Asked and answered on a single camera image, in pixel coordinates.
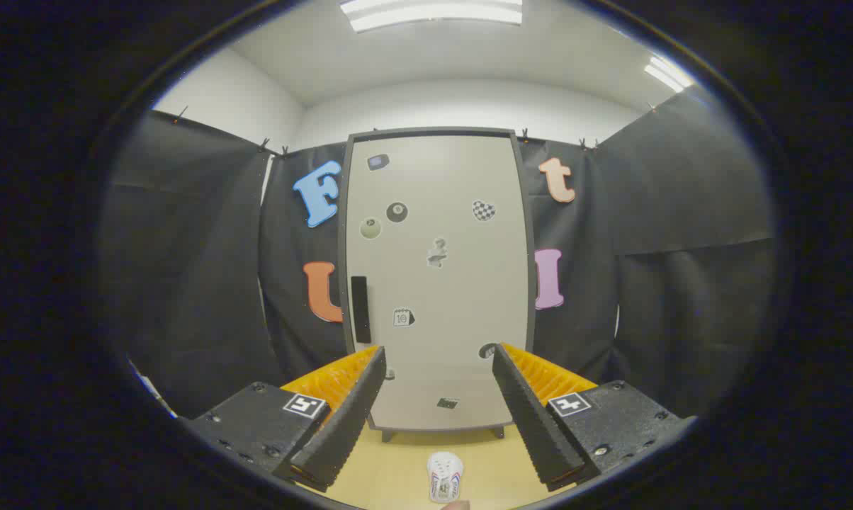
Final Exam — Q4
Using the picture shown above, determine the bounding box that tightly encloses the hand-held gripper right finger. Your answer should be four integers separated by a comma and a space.
492, 343, 698, 492

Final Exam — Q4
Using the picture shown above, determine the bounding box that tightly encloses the black backdrop cloth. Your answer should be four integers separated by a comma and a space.
101, 85, 778, 420

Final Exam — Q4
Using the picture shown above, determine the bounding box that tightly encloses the grey shoe cabinet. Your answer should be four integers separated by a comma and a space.
338, 127, 538, 443

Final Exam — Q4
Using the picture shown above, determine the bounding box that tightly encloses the white canvas shoe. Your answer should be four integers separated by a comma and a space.
427, 452, 464, 504

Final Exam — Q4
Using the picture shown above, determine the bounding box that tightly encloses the long ceiling light panel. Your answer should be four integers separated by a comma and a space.
339, 0, 524, 33

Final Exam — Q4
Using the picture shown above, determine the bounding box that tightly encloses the small ceiling light panel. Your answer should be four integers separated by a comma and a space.
643, 55, 694, 94

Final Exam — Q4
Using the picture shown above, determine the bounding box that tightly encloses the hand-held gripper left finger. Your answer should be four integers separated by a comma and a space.
179, 345, 387, 493

